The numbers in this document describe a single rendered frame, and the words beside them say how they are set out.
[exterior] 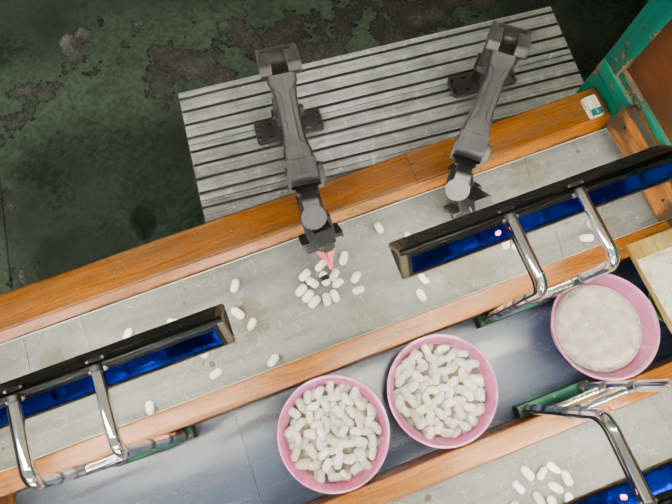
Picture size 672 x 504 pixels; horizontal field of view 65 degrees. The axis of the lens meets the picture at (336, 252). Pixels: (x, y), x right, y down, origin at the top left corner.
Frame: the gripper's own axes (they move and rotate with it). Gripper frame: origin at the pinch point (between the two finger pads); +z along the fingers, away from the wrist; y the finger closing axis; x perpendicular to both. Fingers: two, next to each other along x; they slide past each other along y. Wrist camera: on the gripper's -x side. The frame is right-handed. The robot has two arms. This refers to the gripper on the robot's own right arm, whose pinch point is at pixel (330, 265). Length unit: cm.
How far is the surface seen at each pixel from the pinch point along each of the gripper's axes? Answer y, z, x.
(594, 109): 83, -11, 13
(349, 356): -3.1, 19.9, -10.4
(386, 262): 14.6, 6.8, 4.0
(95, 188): -76, -12, 117
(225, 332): -24.8, -8.8, -27.9
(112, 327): -57, 0, 10
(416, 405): 8.1, 34.0, -19.4
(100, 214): -76, -3, 109
